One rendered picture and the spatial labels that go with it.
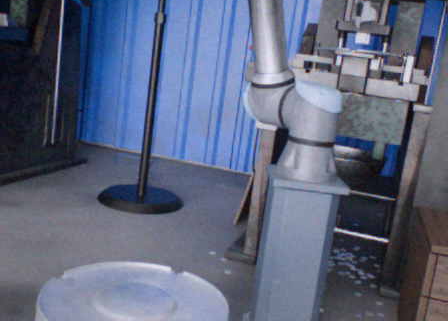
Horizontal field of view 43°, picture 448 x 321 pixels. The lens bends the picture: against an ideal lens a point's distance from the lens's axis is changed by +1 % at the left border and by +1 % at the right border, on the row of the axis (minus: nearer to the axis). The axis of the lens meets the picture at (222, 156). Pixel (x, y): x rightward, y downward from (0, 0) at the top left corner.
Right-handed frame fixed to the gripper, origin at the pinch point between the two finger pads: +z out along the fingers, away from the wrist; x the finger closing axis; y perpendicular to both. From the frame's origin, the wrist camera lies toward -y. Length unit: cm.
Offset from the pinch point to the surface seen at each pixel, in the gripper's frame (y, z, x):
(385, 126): 14.8, 31.0, -7.7
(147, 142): -83, 72, 19
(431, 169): 52, 118, 103
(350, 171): 6, 52, -7
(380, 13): 7.2, 3.2, 20.9
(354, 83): 2.6, 22.4, 3.7
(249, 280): -20, 73, -49
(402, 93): 18.9, 24.5, 4.9
